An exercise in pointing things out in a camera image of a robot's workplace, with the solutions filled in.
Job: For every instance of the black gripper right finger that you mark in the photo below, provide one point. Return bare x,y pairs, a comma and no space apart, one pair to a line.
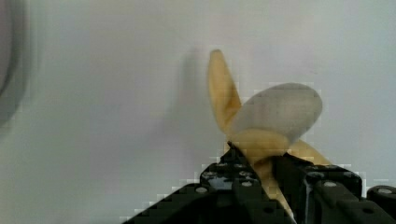
330,194

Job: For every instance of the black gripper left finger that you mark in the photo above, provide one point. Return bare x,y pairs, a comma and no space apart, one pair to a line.
228,192

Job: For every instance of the yellow peeled toy banana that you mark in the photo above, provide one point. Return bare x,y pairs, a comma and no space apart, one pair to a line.
270,123

